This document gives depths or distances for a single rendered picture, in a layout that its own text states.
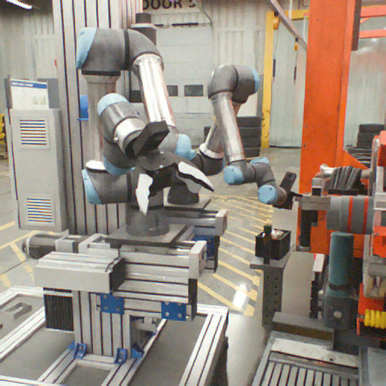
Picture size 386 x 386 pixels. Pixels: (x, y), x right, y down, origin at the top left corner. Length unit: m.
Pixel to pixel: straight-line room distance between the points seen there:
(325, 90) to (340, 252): 0.77
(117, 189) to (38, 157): 0.44
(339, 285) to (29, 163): 1.31
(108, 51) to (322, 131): 1.16
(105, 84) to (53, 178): 0.51
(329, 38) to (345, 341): 1.45
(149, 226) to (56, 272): 0.33
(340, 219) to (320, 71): 0.80
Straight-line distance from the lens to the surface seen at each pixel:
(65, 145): 1.68
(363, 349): 2.19
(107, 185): 1.35
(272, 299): 2.49
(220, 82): 1.67
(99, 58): 1.29
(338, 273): 1.81
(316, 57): 2.12
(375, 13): 10.79
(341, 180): 1.44
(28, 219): 1.77
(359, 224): 1.60
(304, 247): 1.50
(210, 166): 1.92
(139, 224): 1.40
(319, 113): 2.10
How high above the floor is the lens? 1.23
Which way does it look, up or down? 12 degrees down
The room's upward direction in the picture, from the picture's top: straight up
